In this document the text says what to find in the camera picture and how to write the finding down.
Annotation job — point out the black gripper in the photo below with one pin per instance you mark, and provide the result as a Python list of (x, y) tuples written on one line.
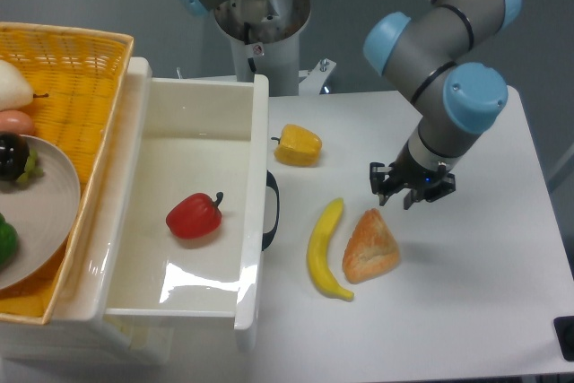
[(427, 185)]

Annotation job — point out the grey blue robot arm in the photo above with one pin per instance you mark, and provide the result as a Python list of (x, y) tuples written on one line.
[(457, 101)]

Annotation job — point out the white drawer cabinet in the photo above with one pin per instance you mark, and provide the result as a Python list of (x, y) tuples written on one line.
[(81, 328)]

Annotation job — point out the toy croissant pastry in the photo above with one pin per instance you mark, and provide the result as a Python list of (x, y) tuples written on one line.
[(372, 249)]

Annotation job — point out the yellow toy bell pepper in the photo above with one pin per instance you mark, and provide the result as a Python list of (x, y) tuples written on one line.
[(297, 146)]

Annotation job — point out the yellow toy banana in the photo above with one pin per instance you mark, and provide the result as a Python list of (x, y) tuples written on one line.
[(317, 252)]

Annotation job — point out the black corner object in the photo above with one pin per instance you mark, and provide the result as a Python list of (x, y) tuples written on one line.
[(564, 329)]

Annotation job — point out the red toy bell pepper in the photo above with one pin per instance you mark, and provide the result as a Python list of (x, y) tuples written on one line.
[(196, 216)]

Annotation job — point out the yellow woven basket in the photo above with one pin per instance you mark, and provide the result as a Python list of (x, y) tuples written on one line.
[(83, 72)]

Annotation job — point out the grey round plate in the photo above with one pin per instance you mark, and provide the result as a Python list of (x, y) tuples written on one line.
[(42, 211)]

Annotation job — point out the dark toy eggplant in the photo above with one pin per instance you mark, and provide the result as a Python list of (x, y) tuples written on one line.
[(19, 162)]

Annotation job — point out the pink toy sausage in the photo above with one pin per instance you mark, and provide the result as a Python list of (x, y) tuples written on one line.
[(17, 122)]

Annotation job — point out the green toy pepper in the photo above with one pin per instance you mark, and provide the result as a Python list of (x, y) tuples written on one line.
[(8, 241)]

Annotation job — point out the white toy pear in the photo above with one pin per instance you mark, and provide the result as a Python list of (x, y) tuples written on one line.
[(16, 91)]

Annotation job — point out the black top drawer handle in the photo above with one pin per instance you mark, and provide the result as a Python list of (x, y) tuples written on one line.
[(272, 210)]

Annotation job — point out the metal table bracket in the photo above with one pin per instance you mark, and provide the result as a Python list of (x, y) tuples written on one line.
[(317, 80)]

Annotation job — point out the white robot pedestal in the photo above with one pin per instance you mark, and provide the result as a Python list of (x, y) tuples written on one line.
[(264, 38)]

